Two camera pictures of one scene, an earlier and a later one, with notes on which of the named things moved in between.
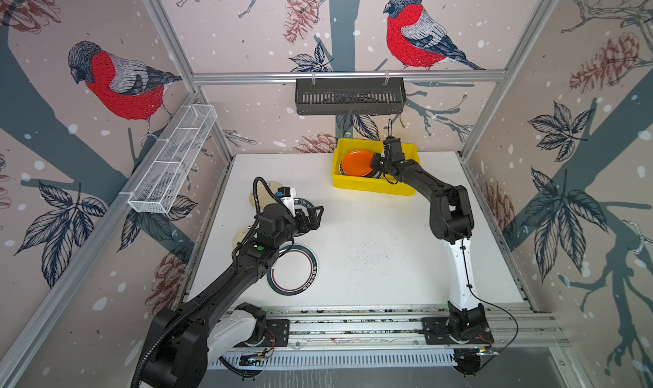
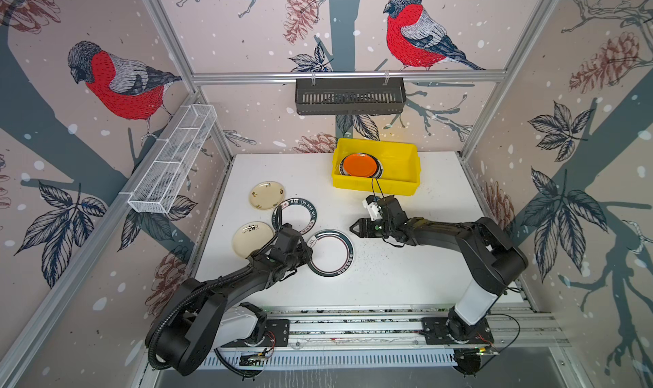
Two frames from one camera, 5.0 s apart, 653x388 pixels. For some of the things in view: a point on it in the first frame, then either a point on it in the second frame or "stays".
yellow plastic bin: x=386 y=185 stays
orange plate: x=357 y=162 stays
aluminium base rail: x=403 y=328 stays
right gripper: x=376 y=160 -> x=366 y=227
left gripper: x=313 y=223 -> x=306 y=253
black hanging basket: x=350 y=98 stays
